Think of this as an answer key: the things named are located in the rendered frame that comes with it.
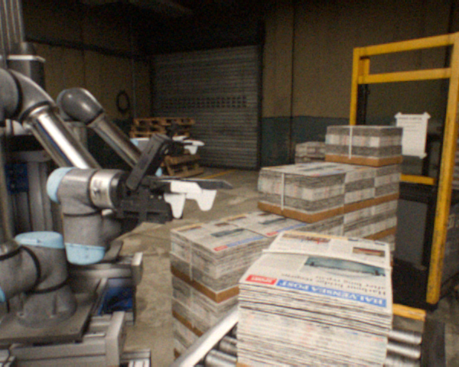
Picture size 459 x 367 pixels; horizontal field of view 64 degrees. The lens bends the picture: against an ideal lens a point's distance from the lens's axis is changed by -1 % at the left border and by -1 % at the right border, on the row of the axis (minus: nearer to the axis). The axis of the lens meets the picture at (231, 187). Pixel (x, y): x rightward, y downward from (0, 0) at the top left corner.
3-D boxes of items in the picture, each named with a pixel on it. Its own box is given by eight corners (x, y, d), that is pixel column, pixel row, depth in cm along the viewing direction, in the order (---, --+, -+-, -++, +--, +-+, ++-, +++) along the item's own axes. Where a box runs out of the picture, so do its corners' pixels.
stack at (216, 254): (173, 381, 190) (167, 228, 174) (316, 309, 262) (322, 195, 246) (217, 430, 161) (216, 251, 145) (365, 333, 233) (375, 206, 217)
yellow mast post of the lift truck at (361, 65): (340, 269, 307) (353, 48, 273) (346, 267, 313) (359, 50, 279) (349, 273, 300) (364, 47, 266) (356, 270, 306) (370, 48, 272)
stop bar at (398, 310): (281, 284, 124) (281, 278, 124) (425, 316, 103) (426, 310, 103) (278, 287, 121) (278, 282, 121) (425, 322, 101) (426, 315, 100)
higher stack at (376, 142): (315, 309, 262) (324, 125, 237) (340, 297, 280) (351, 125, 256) (364, 333, 232) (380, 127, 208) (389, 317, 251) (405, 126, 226)
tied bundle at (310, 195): (256, 209, 209) (257, 169, 205) (291, 202, 228) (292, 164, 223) (310, 224, 181) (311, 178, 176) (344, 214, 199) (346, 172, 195)
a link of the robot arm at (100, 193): (115, 169, 75) (88, 169, 67) (135, 170, 74) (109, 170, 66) (114, 206, 76) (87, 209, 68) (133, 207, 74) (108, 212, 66)
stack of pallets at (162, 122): (164, 170, 939) (163, 118, 914) (196, 172, 900) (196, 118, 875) (130, 177, 821) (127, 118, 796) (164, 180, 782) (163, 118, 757)
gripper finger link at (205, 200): (226, 209, 74) (181, 209, 71) (228, 180, 74) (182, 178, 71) (231, 212, 71) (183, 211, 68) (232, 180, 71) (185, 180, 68)
